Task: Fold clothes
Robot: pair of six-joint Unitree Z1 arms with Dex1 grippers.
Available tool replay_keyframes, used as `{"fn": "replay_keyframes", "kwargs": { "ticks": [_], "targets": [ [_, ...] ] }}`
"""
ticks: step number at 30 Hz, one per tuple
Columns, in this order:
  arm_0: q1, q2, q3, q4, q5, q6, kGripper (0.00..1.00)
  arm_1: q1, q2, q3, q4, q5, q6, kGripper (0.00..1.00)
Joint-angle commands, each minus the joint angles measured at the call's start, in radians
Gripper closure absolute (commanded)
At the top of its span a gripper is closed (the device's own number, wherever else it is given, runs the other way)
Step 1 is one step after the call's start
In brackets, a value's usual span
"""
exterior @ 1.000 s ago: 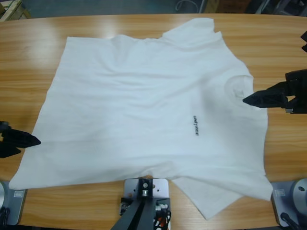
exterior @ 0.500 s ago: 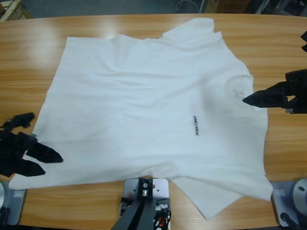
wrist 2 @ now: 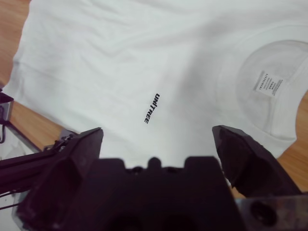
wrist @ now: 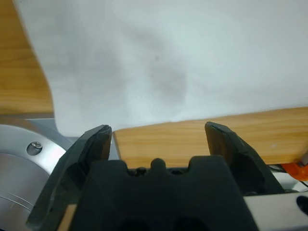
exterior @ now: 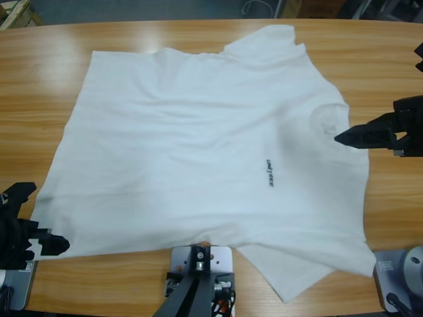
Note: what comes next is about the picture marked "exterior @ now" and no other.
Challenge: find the dark background equipment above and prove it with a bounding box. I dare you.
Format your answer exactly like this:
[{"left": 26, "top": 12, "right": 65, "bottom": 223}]
[{"left": 336, "top": 0, "right": 423, "bottom": 24}]

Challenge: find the dark camera post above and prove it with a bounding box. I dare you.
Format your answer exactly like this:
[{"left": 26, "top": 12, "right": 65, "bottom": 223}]
[{"left": 155, "top": 244, "right": 214, "bottom": 317}]

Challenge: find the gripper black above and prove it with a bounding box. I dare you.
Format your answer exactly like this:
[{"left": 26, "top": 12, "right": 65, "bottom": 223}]
[
  {"left": 334, "top": 42, "right": 423, "bottom": 158},
  {"left": 0, "top": 181, "right": 71, "bottom": 270}
]

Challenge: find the white t-shirt with small print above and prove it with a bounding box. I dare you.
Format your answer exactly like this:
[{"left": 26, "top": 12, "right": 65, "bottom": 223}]
[{"left": 31, "top": 25, "right": 377, "bottom": 303}]

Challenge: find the white mounting block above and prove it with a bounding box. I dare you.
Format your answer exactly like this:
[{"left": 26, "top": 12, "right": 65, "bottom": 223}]
[{"left": 169, "top": 246, "right": 236, "bottom": 317}]

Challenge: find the black cable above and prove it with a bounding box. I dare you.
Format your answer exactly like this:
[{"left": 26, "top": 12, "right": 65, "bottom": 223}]
[
  {"left": 0, "top": 286, "right": 15, "bottom": 311},
  {"left": 387, "top": 292, "right": 412, "bottom": 314}
]

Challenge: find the wooden pallet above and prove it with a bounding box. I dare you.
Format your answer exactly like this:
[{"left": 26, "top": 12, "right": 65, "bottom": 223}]
[{"left": 0, "top": 0, "right": 43, "bottom": 31}]

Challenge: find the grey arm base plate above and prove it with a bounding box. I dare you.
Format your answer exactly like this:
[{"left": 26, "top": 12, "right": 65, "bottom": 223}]
[
  {"left": 373, "top": 246, "right": 423, "bottom": 313},
  {"left": 0, "top": 260, "right": 36, "bottom": 311}
]

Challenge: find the orange cable bundle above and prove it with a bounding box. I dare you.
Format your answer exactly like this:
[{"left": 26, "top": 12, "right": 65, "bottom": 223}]
[{"left": 211, "top": 290, "right": 237, "bottom": 317}]

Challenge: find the brown cardboard box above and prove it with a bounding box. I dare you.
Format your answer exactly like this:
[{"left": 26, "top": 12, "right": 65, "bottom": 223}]
[{"left": 283, "top": 0, "right": 300, "bottom": 19}]

